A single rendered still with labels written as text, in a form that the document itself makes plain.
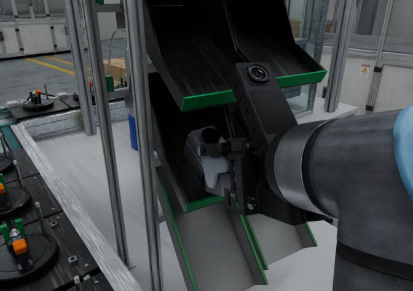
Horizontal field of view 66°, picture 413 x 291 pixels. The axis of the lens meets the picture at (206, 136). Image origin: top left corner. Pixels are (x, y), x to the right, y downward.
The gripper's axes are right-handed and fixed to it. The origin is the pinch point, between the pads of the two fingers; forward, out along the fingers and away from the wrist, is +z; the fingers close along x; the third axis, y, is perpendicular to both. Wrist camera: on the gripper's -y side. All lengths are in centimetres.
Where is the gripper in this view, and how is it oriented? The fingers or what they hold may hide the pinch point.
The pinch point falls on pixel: (220, 146)
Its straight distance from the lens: 46.8
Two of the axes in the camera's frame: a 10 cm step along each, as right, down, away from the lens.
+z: -3.3, 0.5, 9.4
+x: 9.4, -0.6, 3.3
